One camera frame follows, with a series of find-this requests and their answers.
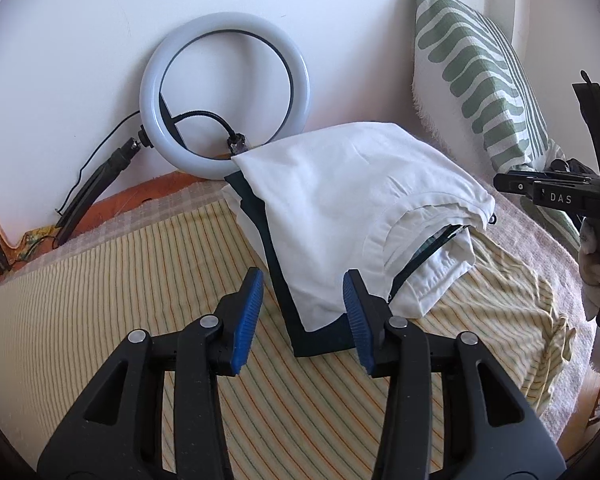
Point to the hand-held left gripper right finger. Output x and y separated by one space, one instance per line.
355 320

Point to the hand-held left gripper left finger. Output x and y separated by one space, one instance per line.
247 310

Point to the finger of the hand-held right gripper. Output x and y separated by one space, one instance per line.
515 182

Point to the white shirt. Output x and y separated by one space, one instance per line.
330 195

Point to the person's right hand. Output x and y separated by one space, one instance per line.
592 270

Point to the dark navy garment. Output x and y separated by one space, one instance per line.
325 342

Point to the pale plaid bed sheet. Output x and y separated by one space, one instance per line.
530 240

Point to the white zippered garment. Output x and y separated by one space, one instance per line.
430 285

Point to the green patterned pillow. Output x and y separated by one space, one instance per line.
480 75

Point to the yellow striped blanket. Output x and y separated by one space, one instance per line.
80 285

